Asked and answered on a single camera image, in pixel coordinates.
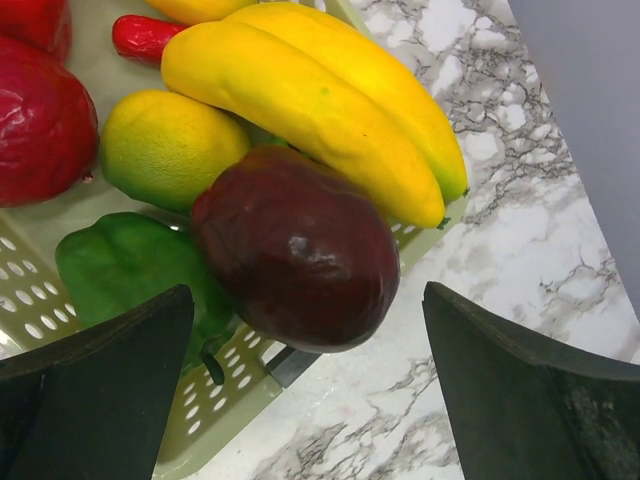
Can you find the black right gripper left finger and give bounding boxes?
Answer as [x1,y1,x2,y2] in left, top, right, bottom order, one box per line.
[1,285,194,480]

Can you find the green bell pepper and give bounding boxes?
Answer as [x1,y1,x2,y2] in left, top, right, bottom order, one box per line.
[55,212,237,385]

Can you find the dark maroon fruit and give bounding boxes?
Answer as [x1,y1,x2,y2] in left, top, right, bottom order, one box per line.
[191,145,400,353]

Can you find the red bell pepper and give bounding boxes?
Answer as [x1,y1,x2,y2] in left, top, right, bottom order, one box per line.
[0,0,72,63]

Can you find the red round fruit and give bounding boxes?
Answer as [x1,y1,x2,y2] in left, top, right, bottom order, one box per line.
[1,36,99,208]

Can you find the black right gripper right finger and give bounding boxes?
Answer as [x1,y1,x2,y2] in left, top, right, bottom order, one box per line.
[422,282,639,480]

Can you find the yellow green lemon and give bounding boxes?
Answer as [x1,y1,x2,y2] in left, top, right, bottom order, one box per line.
[99,89,250,213]

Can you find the red chili pepper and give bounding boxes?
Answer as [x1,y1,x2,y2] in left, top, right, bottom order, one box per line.
[111,14,187,67]

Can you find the yellow banana bunch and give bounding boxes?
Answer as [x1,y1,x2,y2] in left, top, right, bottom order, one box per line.
[161,2,468,228]

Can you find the yellow mango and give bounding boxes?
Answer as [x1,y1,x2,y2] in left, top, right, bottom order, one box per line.
[145,0,257,25]

